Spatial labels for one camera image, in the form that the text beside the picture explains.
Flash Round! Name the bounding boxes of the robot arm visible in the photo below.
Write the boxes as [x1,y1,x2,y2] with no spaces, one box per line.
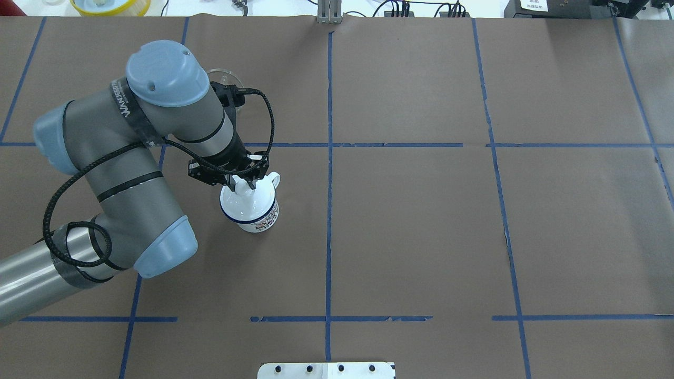
[1,40,269,326]

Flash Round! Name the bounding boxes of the yellow rimmed container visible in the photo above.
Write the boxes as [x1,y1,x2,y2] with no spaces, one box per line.
[69,1,152,17]

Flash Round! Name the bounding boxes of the clear glass funnel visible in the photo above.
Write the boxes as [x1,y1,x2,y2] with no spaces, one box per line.
[206,68,244,114]

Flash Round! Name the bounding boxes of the white enamel cup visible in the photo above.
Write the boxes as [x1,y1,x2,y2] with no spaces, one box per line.
[220,171,280,233]

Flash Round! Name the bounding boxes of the aluminium frame post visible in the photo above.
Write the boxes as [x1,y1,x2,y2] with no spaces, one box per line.
[313,0,343,24]

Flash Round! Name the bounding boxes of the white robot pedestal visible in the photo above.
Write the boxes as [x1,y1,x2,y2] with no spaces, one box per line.
[256,362,397,378]

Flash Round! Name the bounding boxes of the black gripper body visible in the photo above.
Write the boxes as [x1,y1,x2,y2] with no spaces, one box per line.
[205,132,263,182]

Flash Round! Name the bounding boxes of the white cup lid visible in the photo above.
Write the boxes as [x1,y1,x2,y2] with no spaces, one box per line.
[220,172,280,224]

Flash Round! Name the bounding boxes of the small relay board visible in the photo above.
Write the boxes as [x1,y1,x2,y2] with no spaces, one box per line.
[375,1,413,18]

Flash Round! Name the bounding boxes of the black box device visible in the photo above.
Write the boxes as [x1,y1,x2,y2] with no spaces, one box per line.
[503,1,613,19]

